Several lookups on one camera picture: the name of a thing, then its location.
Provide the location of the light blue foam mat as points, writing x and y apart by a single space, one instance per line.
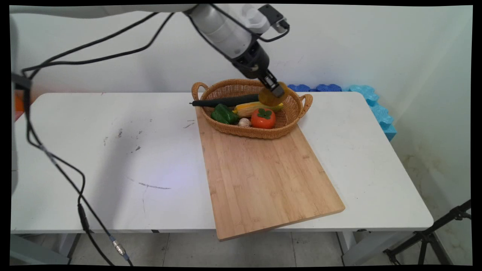
380 113

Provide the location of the dark blue foam mat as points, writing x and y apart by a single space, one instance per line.
299 88
328 88

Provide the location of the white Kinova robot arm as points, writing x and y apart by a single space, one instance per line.
222 30

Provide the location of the woven wicker basket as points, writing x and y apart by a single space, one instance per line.
226 88

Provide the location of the yellow toy corn cob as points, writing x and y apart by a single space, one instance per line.
246 109

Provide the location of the white table leg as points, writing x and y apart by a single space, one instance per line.
69 246
356 248

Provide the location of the black tripod stand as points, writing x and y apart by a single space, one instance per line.
427 237

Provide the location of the dark green toy cucumber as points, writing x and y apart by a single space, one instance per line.
226 101

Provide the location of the pink flat object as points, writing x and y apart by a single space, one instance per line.
18 114

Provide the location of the white toy garlic bulb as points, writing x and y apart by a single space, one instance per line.
244 122

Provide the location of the brown toy potato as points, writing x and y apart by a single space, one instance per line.
268 98

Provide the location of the bamboo cutting board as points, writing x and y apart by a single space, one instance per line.
263 180

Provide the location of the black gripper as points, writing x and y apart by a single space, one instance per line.
254 62

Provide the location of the green toy bell pepper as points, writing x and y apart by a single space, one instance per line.
224 114

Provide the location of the orange toy persimmon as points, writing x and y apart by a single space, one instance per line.
263 121

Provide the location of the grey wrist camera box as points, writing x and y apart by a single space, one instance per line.
263 17

